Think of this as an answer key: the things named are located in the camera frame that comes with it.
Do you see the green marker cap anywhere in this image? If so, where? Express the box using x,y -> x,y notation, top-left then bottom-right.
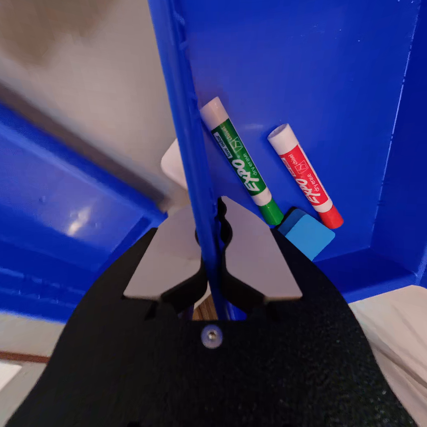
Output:
258,198 -> 284,226

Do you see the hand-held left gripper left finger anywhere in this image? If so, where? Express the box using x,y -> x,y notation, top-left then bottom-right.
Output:
123,203 -> 209,314

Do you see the blue plastic bin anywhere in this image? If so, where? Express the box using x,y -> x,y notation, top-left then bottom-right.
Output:
0,103 -> 168,323
148,0 -> 427,321

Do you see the blue foam eraser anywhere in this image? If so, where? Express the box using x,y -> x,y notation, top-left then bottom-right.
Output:
277,208 -> 336,262

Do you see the red dry-erase marker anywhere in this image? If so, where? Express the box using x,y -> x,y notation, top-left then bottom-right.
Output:
267,123 -> 334,215

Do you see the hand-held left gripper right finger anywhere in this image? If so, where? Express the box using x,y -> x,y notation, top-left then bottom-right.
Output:
216,196 -> 304,315

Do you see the red marker cap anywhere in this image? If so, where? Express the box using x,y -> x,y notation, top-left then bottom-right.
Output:
318,205 -> 344,229

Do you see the green dry-erase marker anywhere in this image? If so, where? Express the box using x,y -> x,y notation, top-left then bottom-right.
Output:
199,96 -> 273,208

